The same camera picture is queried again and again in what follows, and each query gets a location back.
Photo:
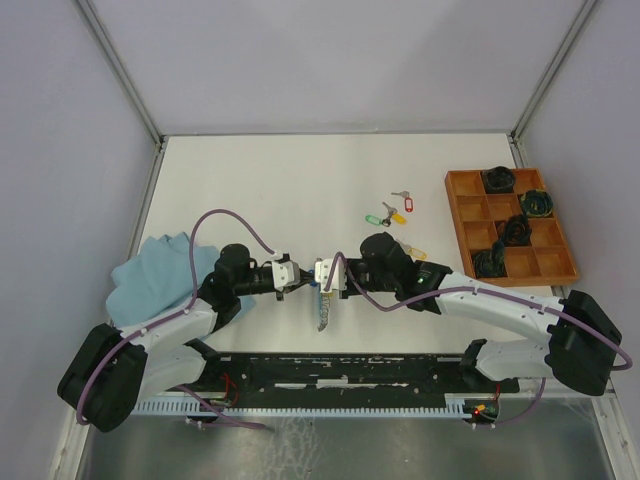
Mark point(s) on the blue key fob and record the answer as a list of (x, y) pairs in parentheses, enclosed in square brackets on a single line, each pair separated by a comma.
[(312, 283)]

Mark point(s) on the green key tag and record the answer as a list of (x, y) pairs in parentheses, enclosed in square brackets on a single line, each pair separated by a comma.
[(373, 220)]

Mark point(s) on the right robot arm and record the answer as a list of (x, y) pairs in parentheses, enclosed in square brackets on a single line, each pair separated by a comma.
[(571, 340)]

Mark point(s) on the light blue cloth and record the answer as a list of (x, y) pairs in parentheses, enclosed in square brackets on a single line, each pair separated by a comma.
[(156, 279)]

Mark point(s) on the dark floral scrunchie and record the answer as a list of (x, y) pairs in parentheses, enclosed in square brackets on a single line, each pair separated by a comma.
[(490, 263)]

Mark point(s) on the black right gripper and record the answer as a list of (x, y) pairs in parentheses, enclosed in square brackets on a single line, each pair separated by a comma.
[(344, 294)]

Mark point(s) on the yellow open key tag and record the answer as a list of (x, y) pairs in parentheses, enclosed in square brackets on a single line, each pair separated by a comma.
[(417, 253)]

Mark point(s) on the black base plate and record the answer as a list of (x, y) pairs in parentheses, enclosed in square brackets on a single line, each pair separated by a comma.
[(429, 373)]

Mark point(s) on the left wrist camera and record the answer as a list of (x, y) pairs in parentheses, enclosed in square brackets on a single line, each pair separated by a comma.
[(285, 271)]

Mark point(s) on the wooden compartment tray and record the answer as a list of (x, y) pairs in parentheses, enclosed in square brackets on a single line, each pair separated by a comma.
[(547, 261)]

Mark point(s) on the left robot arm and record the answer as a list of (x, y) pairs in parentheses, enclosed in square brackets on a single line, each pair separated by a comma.
[(115, 369)]

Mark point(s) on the black orange scrunchie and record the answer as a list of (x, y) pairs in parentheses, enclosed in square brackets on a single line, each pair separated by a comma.
[(515, 231)]

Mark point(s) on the silver key on yellow tag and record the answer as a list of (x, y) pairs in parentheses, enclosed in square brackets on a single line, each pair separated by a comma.
[(390, 210)]

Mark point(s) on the black scrunchie top compartment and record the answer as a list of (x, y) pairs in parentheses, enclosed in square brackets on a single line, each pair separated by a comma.
[(498, 180)]

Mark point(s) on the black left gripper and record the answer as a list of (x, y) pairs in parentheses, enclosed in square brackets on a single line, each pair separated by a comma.
[(305, 279)]

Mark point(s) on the green yellow scrunchie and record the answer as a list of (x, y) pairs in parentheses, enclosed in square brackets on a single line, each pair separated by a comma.
[(536, 203)]

